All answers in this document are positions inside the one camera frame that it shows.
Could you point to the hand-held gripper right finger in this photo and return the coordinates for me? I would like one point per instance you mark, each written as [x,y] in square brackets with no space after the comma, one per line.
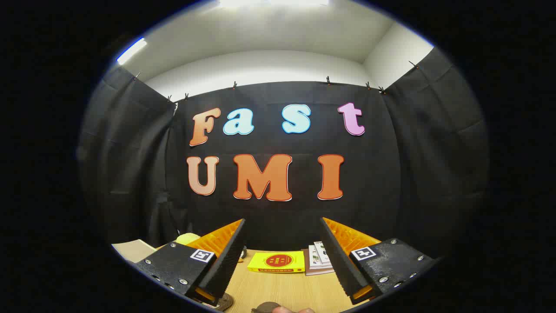
[339,261]

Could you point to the yellow book with red circle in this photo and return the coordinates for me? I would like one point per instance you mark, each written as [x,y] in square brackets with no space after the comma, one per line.
[278,261]

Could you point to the yellow plush bun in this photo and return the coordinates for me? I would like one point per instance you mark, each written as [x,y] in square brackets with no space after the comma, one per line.
[186,239]

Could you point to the beige fabric storage box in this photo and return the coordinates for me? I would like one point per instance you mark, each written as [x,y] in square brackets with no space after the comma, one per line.
[132,251]

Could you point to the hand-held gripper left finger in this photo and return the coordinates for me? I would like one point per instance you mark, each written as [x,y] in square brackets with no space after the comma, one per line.
[228,261]

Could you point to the stack of white booklets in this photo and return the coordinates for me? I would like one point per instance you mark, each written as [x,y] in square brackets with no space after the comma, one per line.
[317,261]

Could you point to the ceiling light strip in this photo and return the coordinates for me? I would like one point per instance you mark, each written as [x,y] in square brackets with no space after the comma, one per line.
[273,2]
[130,50]

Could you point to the brown fuzzy shoe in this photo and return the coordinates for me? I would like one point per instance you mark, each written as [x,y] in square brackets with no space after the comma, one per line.
[263,308]
[225,301]

